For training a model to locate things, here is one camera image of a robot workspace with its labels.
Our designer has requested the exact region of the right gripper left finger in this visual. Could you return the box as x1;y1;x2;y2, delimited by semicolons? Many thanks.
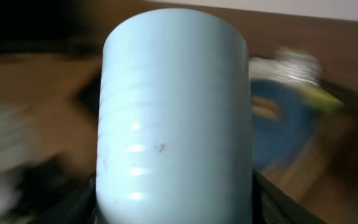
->
29;174;96;224

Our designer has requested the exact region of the light blue cup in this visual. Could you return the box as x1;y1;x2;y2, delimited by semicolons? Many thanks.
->
96;8;252;224

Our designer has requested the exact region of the brown serving tray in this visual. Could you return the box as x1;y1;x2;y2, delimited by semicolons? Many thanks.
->
79;55;358;224

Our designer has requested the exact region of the white tissue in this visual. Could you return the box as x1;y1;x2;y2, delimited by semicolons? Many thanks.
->
249;57;278;81

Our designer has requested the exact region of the green snack wrapper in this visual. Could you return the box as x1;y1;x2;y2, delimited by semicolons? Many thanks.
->
275;46;344;113

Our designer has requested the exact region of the blue plate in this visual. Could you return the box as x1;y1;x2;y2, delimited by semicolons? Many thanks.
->
250;80;318;170

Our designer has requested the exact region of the brown food scrap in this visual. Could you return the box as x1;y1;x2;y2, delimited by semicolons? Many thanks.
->
251;96;280;120

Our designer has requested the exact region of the aluminium foil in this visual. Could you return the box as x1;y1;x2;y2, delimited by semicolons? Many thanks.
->
275;49;321;86

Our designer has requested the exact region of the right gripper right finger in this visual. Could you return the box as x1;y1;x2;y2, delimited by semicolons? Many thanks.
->
252;169;324;224

